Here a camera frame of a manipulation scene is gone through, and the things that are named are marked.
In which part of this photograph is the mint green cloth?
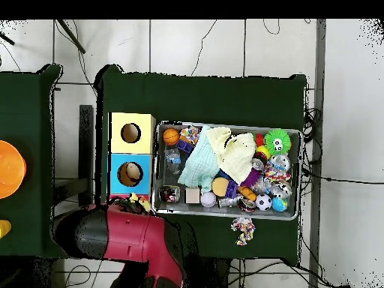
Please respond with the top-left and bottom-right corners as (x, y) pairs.
(177, 124), (220, 193)

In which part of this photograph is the purple plastic toy block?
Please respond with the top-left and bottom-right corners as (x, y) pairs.
(175, 139), (194, 154)

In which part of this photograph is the crushed black drink can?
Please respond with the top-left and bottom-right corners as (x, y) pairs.
(158, 184), (182, 203)

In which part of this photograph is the cream yellow cloth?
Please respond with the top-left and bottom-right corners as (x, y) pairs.
(205, 126), (257, 185)

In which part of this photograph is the small yellow duck plush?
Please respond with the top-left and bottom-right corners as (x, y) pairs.
(128, 192), (152, 212)

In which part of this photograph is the colourful knotted rope toy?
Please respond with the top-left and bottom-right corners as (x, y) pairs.
(230, 217), (257, 246)

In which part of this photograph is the wooden box with three holes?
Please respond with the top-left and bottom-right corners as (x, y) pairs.
(106, 112), (158, 208)

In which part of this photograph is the shallow metal mesh bin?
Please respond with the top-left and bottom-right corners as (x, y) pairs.
(151, 120), (303, 221)

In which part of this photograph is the crushed clear water bottle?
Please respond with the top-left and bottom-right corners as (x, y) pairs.
(163, 148), (182, 176)

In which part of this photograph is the orange toy basketball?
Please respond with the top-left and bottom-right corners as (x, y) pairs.
(162, 127), (181, 146)

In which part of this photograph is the plain wooden cube block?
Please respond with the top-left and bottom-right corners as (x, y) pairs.
(184, 187), (201, 204)

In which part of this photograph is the white toy baseball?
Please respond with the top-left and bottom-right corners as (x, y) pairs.
(199, 191), (218, 209)

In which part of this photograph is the dark green table cloth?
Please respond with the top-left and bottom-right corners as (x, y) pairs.
(93, 64), (308, 266)
(0, 63), (70, 259)

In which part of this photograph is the green spiky ball with eyes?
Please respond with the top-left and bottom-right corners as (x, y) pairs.
(263, 127), (293, 156)

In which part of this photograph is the small toy soccer ball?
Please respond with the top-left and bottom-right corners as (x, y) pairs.
(255, 193), (273, 212)

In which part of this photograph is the black upright panel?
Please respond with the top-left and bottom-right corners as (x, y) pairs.
(78, 104), (95, 208)

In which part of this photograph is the black tripod leg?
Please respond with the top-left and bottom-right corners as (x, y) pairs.
(0, 31), (15, 46)
(56, 19), (86, 55)

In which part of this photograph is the orange bowl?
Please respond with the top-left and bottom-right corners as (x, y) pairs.
(0, 139), (27, 200)

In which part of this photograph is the small yellow object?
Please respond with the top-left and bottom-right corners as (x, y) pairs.
(0, 219), (12, 239)

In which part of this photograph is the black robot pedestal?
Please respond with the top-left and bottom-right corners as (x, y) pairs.
(182, 256), (232, 288)

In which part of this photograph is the thin black floor cable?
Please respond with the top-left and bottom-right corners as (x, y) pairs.
(190, 19), (218, 77)

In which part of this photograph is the black cable bundle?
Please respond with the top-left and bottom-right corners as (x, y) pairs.
(302, 107), (323, 145)

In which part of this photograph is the black cable with connector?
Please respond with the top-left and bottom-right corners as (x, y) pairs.
(302, 167), (384, 185)

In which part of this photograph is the grey floor cable cover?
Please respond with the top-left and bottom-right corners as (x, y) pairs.
(308, 19), (327, 288)

